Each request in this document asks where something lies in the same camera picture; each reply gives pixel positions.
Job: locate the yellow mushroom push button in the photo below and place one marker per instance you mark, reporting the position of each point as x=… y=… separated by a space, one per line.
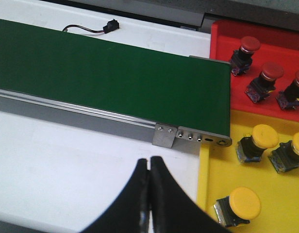
x=251 y=148
x=239 y=208
x=286 y=156

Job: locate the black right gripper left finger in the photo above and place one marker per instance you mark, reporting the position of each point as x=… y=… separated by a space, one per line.
x=130 y=211

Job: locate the black sensor with cable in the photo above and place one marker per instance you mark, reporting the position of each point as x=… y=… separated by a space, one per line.
x=110 y=26

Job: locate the green conveyor belt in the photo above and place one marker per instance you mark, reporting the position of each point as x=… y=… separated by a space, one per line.
x=27 y=45

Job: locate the aluminium conveyor frame rail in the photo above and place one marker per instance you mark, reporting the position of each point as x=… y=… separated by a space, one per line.
x=115 y=116

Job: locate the red plastic bin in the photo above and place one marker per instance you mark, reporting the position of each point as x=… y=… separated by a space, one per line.
x=277 y=45

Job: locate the yellow plastic bin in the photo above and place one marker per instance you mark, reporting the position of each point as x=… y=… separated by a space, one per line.
x=220 y=173

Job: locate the red mushroom push button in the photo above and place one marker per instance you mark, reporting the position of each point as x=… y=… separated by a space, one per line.
x=289 y=98
x=241 y=59
x=259 y=88

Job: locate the right conveyor support leg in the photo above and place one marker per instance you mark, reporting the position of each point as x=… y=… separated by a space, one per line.
x=164 y=135

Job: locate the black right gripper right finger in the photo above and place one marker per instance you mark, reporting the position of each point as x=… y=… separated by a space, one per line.
x=172 y=210

